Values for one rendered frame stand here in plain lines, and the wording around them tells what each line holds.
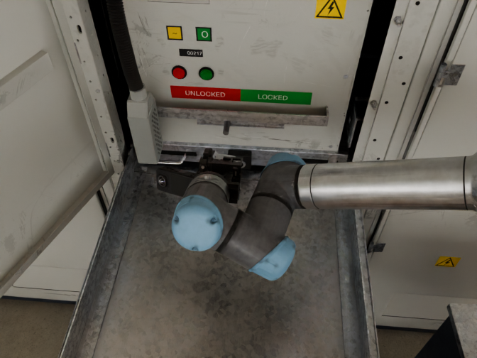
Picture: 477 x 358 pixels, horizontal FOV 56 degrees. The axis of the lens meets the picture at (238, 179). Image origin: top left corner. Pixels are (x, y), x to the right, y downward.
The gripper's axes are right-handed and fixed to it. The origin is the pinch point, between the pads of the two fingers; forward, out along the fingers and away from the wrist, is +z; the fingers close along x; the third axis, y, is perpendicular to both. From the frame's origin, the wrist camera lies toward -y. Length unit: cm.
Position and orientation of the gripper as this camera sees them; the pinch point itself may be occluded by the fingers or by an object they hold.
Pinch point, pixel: (211, 159)
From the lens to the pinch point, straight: 98.3
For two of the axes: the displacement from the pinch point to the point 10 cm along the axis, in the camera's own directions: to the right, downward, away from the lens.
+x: 0.6, -9.4, -3.3
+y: 10.0, 0.8, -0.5
